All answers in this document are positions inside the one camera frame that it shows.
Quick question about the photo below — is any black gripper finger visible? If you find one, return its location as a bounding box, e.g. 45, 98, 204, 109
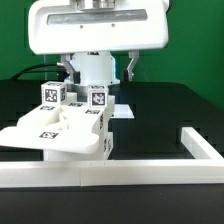
123, 50, 139, 82
61, 54, 81, 84

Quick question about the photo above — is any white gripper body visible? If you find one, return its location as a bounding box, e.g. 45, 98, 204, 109
28, 0, 170, 54

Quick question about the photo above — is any white tagged cube nut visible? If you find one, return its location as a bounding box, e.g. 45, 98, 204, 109
87, 85, 108, 108
41, 81, 67, 105

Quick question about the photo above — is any white chair seat part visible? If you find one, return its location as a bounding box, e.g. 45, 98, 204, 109
44, 96, 115, 161

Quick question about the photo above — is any white chair back part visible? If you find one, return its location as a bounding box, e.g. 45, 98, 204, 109
0, 92, 108, 155

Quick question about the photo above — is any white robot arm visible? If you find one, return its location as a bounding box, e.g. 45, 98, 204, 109
28, 0, 171, 86

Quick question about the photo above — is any white tag base sheet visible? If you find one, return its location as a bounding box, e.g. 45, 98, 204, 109
112, 104, 134, 119

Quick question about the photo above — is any black cable with connector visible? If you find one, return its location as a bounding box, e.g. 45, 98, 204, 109
9, 63, 68, 81

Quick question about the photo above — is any white U-shaped obstacle frame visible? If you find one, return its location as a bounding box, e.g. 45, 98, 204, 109
0, 127, 224, 188

